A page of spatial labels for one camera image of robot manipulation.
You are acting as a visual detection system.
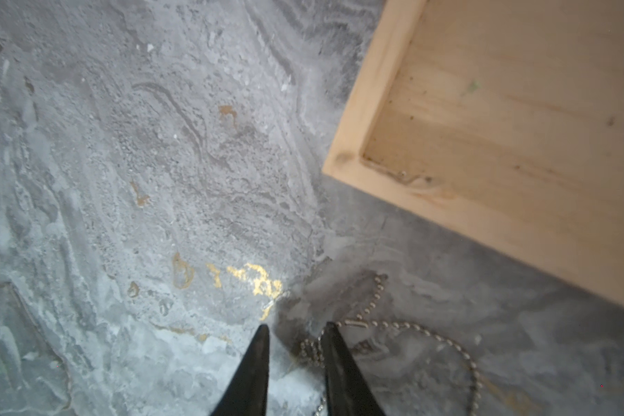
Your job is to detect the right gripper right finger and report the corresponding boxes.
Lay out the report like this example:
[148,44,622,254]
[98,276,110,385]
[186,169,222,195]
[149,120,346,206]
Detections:
[321,322,386,416]

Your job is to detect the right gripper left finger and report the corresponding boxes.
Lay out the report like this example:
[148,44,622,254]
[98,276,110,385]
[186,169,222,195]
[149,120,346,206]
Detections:
[211,324,270,416]

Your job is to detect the silver ball chain necklace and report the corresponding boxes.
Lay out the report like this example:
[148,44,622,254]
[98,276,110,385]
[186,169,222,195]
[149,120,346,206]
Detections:
[295,274,484,416]

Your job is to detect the wooden jewelry display stand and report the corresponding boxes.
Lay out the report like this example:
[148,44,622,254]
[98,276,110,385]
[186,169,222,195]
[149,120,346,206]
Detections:
[322,1,624,307]

